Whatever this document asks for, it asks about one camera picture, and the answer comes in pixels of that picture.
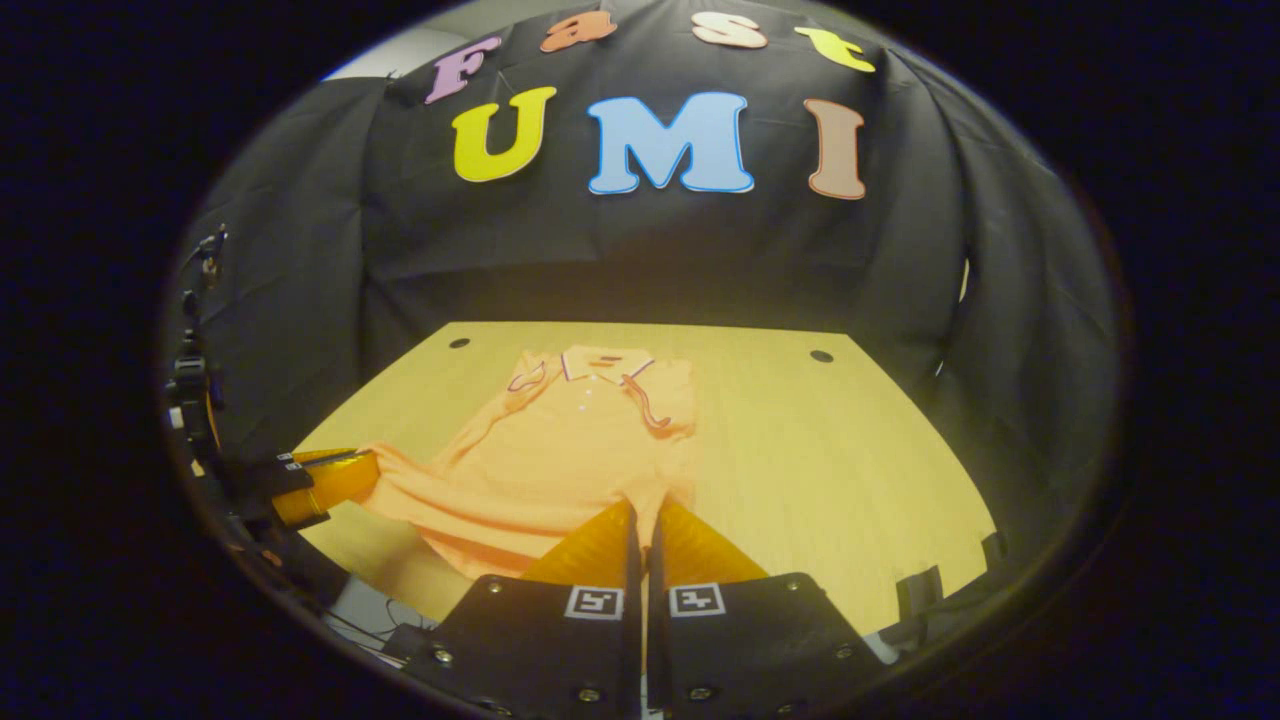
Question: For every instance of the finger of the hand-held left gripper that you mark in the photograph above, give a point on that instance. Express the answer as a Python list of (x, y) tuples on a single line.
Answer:
[(270, 478), (300, 459)]

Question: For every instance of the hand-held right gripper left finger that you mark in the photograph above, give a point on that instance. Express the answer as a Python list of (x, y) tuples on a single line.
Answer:
[(630, 650)]

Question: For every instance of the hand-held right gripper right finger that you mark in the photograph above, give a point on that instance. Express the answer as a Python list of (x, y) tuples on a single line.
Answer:
[(658, 650)]

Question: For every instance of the orange T-shirt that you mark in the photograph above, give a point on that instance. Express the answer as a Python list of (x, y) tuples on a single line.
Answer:
[(560, 460)]

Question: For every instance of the black backdrop cloth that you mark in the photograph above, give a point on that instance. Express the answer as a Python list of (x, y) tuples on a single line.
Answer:
[(650, 260)]

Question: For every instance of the black table edge bracket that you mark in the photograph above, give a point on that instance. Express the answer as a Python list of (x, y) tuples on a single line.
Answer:
[(920, 595), (993, 550)]

